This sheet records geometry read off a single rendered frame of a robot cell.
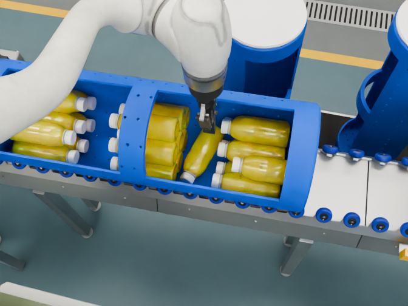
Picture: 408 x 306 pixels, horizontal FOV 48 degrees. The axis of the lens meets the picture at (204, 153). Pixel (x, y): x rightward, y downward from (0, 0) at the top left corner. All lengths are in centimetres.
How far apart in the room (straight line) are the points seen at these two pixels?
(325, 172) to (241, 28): 52
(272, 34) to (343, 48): 138
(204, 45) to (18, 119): 35
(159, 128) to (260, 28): 52
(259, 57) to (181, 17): 74
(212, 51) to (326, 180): 69
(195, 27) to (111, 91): 65
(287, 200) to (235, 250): 114
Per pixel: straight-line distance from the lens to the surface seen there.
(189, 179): 124
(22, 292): 130
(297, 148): 106
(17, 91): 58
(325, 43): 284
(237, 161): 116
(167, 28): 82
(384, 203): 139
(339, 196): 136
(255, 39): 147
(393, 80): 167
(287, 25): 151
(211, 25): 77
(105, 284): 227
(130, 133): 111
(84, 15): 76
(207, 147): 126
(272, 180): 116
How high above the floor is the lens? 217
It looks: 65 degrees down
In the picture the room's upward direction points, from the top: 7 degrees counter-clockwise
